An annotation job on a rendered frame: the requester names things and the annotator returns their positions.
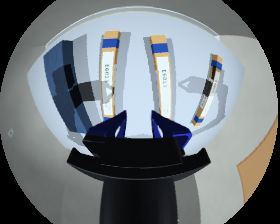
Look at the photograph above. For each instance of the tan rectangular box with blue bands and white label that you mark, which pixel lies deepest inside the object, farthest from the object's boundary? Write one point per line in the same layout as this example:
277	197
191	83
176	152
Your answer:
108	71

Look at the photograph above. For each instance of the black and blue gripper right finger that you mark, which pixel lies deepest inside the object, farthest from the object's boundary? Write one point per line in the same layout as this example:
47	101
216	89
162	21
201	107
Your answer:
169	128

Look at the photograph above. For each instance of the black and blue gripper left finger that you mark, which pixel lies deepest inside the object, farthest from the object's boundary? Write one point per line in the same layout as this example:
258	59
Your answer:
109	127

